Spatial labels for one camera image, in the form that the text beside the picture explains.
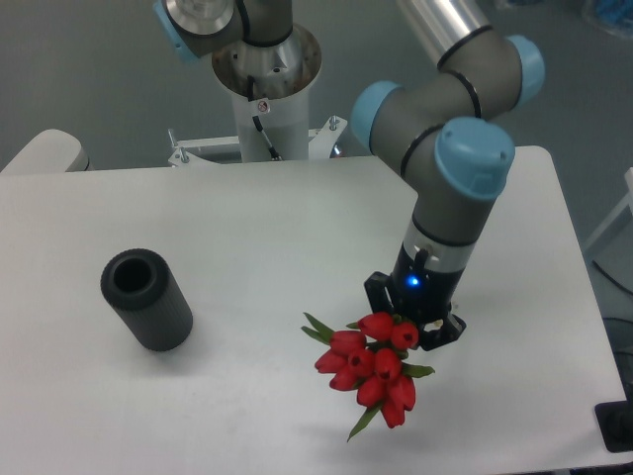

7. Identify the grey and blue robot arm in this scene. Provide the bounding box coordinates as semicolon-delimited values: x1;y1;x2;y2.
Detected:
153;1;545;350

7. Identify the black device at table corner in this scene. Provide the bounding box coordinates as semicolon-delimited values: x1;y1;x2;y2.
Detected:
594;401;632;453

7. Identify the black cable on floor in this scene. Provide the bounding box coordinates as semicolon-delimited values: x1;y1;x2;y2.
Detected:
591;258;633;293

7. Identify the white chair at left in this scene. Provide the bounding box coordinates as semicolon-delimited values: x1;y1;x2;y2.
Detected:
1;129;93;176

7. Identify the dark grey ribbed vase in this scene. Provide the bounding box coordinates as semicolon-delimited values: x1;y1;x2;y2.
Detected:
100;248;193;352

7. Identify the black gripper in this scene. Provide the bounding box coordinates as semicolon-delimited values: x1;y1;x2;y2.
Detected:
364;244;467;351

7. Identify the black pedestal cable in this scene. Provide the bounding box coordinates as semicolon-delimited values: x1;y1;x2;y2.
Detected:
245;74;283;162

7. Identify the white pedestal base frame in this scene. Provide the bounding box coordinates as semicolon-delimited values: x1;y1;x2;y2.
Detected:
167;115;348;167

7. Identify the red tulip bouquet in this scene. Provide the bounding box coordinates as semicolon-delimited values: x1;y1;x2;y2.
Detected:
302;312;434;438

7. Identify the clear bag with blue items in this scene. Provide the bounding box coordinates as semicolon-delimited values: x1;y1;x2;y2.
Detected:
582;0;632;39

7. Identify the white furniture at right edge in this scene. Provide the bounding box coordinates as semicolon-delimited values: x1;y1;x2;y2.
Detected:
583;168;632;258

